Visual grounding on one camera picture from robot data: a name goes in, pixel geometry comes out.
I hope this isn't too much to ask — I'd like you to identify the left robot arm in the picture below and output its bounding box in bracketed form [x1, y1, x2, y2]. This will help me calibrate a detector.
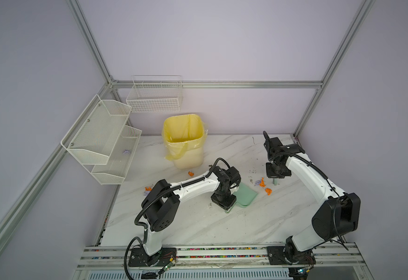
[123, 158, 241, 268]

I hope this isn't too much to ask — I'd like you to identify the green dustpan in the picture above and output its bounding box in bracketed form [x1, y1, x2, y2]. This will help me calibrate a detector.
[226, 183, 258, 214]

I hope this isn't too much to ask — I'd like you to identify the cream trash bin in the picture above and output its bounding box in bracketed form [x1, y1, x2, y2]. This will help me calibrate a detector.
[171, 147, 204, 169]

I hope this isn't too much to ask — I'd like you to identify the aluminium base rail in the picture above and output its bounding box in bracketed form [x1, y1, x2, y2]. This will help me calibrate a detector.
[73, 243, 373, 280]

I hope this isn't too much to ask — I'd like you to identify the orange scraps far right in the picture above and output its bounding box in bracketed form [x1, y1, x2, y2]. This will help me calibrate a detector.
[255, 177, 272, 196]

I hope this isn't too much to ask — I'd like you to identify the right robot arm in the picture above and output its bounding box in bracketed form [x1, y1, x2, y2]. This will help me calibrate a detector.
[263, 132, 361, 265]

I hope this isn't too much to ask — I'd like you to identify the white mesh shelf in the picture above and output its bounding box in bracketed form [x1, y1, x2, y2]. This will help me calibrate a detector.
[60, 95, 132, 165]
[91, 126, 142, 185]

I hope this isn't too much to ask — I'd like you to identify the lower white mesh shelf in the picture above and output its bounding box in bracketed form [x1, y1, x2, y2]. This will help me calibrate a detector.
[91, 126, 142, 185]

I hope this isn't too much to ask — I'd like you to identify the upper white mesh shelf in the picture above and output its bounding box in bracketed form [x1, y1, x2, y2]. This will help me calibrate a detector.
[60, 95, 132, 165]

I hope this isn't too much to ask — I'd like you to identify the white wire wall basket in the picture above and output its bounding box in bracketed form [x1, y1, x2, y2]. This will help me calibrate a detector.
[126, 75, 183, 113]

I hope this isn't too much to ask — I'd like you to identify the yellow bin liner bag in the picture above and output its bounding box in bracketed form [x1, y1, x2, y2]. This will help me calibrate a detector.
[161, 114, 207, 161]

